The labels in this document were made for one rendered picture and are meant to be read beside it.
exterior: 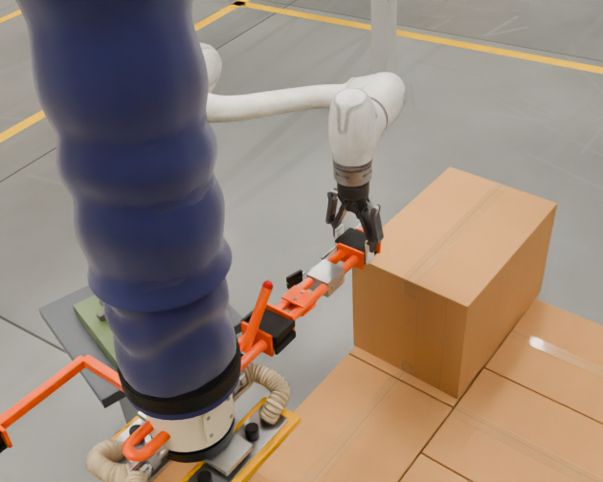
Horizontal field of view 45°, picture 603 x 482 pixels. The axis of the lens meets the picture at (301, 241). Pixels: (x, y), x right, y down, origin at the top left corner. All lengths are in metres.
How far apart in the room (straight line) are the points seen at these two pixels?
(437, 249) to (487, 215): 0.24
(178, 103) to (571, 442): 1.69
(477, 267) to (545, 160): 2.39
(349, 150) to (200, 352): 0.58
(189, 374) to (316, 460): 1.01
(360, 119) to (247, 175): 2.86
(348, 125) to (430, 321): 0.84
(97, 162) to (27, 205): 3.53
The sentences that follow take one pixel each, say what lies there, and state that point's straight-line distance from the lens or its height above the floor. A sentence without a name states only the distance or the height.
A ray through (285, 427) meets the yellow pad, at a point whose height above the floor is 1.14.
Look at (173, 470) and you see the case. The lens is 1.75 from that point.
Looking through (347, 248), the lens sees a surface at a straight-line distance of 1.75.
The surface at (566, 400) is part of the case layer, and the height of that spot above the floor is 0.54.
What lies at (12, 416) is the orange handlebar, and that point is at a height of 1.27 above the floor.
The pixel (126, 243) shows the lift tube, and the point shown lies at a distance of 1.07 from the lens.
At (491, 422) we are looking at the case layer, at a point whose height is 0.54.
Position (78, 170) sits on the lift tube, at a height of 1.85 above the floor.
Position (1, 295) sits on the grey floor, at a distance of 3.92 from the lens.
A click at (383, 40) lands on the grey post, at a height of 0.46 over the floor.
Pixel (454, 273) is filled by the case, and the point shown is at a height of 0.94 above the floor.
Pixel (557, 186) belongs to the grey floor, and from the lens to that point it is 4.31.
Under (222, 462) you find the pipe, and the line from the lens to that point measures 1.47.
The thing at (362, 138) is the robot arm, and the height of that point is 1.57.
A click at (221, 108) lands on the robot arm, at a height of 1.56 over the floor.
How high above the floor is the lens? 2.36
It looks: 38 degrees down
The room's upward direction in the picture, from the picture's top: 4 degrees counter-clockwise
